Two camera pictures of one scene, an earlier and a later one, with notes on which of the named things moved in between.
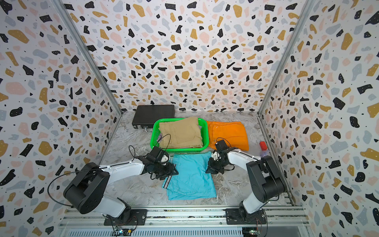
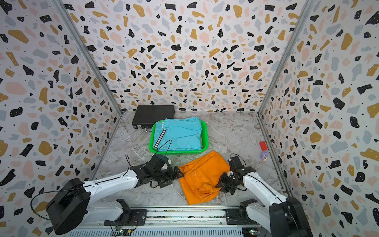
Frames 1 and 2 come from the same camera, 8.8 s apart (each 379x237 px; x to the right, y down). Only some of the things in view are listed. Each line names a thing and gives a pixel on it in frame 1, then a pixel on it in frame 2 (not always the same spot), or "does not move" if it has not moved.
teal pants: [192, 181] -> [184, 134]
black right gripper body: [215, 166] -> [227, 183]
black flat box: [146, 116] does not move
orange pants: [234, 132] -> [201, 177]
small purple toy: [264, 152] does not move
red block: [263, 146] does not move
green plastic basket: [204, 129] does not move
